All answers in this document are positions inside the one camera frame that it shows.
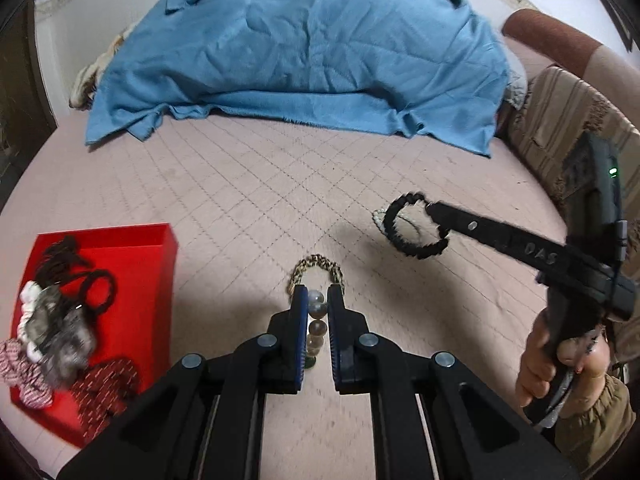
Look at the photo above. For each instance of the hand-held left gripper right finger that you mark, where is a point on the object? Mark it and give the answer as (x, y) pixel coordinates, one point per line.
(336, 340)

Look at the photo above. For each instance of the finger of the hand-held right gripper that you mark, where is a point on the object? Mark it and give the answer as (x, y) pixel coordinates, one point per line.
(480, 230)

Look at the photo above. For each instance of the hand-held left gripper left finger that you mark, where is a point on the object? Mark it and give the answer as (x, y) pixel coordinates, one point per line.
(300, 330)

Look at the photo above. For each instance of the red box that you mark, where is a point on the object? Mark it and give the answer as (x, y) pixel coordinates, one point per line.
(145, 300)

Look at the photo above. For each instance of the red polka dot scrunchie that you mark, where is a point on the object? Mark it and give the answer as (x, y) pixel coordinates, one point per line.
(105, 380)

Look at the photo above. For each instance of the white cherry print scrunchie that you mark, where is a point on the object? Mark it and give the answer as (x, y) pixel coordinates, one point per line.
(30, 292)

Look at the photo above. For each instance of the red plaid scrunchie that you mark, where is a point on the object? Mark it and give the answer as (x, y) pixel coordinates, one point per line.
(22, 375)

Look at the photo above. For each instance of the person's right forearm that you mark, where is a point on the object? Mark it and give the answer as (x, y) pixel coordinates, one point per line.
(595, 425)

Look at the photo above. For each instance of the person's right hand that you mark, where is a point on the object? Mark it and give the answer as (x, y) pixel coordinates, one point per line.
(532, 360)

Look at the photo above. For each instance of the striped floral cushion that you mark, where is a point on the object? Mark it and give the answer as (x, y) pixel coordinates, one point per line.
(550, 110)

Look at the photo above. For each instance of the grey quilted cloth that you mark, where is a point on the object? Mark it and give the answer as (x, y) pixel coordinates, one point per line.
(515, 85)

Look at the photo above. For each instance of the brown sofa armrest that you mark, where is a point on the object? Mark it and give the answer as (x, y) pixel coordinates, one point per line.
(550, 35)

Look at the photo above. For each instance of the blue blanket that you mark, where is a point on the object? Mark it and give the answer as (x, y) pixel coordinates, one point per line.
(300, 50)

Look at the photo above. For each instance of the patterned cream cloth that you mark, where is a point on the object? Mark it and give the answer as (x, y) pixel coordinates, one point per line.
(82, 85)

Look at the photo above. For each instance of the dark wooden furniture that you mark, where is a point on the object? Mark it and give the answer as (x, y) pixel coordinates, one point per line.
(20, 85)

